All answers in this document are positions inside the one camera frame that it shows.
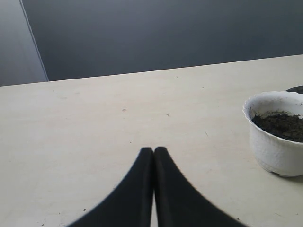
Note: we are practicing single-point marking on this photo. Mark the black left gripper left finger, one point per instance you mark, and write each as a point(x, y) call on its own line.
point(130, 203)

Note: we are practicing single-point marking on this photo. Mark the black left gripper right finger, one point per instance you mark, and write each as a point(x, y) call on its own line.
point(178, 203)

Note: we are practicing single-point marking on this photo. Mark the white scalloped plastic pot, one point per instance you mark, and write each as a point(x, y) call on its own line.
point(275, 154)

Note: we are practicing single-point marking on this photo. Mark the dark potting soil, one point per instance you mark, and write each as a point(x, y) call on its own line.
point(289, 127)

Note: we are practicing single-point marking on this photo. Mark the round steel plate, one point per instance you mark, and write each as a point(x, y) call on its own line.
point(297, 89)

